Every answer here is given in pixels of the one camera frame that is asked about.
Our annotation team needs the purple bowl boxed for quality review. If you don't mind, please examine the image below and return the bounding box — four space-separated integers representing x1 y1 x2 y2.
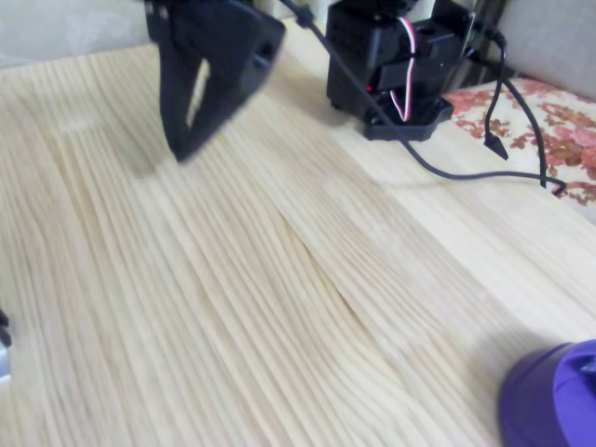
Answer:
498 338 596 447

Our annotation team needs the floral patterned fabric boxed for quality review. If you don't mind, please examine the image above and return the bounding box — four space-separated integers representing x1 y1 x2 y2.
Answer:
441 77 596 209

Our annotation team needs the red white servo wire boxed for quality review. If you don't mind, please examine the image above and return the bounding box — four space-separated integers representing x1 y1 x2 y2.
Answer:
389 16 419 124

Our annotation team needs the long black cable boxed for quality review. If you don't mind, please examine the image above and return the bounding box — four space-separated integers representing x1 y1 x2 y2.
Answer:
278 0 568 197

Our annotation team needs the black cable with plug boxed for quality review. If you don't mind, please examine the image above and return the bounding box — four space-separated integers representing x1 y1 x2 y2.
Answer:
472 25 509 162

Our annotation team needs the thin black cable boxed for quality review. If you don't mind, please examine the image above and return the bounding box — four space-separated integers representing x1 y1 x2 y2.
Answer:
501 77 549 189

